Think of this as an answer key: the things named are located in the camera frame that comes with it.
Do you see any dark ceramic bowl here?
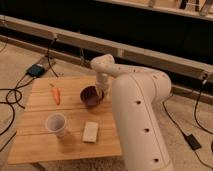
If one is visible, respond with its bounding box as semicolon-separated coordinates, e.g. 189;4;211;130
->
80;86;104;107

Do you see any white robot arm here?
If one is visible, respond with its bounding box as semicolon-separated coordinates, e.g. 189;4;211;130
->
90;54;174;171

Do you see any clear plastic cup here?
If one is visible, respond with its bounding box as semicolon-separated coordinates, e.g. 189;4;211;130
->
45;113;67;137

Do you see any black cable right side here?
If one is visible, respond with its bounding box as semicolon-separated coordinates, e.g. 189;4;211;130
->
161;78;213;171

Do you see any white rectangular block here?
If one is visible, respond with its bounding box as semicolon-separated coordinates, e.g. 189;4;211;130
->
82;122;99;143

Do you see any orange carrot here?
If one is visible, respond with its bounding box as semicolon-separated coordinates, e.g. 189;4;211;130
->
51;84;60;105

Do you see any black power brick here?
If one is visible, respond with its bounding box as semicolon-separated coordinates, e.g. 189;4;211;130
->
184;134;201;150

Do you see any wooden table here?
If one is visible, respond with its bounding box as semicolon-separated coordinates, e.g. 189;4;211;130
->
8;76;121;164

